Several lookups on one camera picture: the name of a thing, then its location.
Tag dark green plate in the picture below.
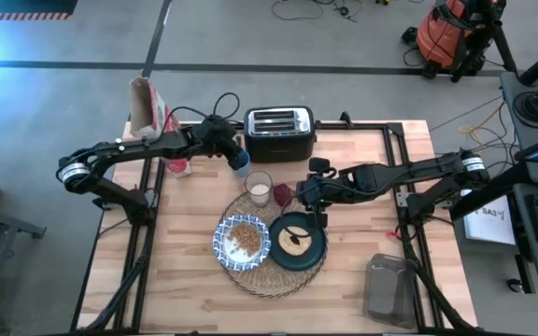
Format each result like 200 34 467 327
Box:
268 210 329 273

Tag yellow floor cable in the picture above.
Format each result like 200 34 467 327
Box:
444 100 509 175

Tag white paper sheet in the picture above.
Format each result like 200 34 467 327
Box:
462 205 517 246

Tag black aluminium table frame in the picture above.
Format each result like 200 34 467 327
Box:
70 119 481 335

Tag black two-slot toaster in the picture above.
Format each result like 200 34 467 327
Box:
243 105 319 164

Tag red cereal box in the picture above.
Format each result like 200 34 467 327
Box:
128 76 193 179

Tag black mat with hazard stripe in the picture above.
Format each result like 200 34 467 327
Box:
0 0 79 21

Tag clear plastic container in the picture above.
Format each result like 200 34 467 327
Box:
362 252 419 329

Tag blue white patterned bowl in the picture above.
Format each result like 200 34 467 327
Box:
211 213 273 273

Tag coiled black cable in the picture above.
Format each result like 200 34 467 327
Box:
511 90 538 130

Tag orange shop vacuum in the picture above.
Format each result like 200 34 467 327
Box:
400 0 508 83

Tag light blue cup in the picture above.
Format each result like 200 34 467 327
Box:
232 148 253 179

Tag brown cereal pieces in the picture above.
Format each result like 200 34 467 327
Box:
226 223 263 256

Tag clear glass with milk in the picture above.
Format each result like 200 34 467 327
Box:
244 170 275 208

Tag black floor cable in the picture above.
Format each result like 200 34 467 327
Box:
270 0 362 23

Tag round woven straw placemat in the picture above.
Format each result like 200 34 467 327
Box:
217 188 331 300

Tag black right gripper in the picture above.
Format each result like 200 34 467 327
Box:
295 169 352 231

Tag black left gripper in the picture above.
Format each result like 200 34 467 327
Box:
195 113 248 171

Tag toasted bagel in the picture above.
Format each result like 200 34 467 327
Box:
276 225 314 257

